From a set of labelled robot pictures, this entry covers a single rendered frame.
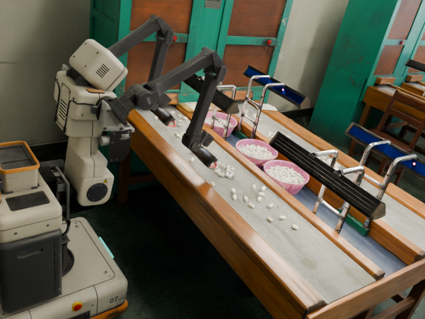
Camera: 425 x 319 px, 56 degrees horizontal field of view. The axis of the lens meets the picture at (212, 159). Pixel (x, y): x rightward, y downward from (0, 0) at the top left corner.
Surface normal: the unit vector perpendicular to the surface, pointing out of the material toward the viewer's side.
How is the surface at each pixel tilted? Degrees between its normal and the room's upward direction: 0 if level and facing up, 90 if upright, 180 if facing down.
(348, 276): 0
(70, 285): 0
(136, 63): 90
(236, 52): 90
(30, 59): 90
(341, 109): 90
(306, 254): 0
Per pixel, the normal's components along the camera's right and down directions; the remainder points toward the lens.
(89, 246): 0.18, -0.86
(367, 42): -0.79, 0.16
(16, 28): 0.59, 0.48
